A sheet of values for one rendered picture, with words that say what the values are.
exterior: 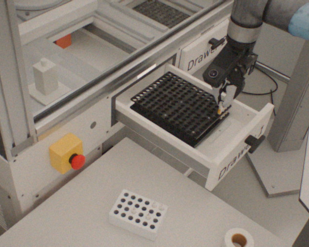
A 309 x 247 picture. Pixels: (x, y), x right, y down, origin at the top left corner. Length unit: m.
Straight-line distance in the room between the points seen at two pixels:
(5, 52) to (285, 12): 0.55
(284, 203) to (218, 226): 1.13
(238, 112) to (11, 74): 0.66
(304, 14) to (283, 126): 1.37
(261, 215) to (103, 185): 1.13
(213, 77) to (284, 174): 1.35
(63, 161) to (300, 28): 0.60
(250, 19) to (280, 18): 0.07
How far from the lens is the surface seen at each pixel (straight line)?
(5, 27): 0.78
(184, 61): 1.33
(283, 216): 2.15
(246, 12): 0.96
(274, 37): 2.83
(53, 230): 1.06
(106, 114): 1.14
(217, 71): 0.99
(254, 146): 1.08
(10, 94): 0.86
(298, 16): 0.91
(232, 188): 2.16
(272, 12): 0.93
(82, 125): 1.08
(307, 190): 1.25
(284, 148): 2.35
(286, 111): 2.19
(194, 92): 1.21
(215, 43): 1.41
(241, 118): 1.24
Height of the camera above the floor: 1.66
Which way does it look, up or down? 45 degrees down
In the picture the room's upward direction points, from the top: 7 degrees clockwise
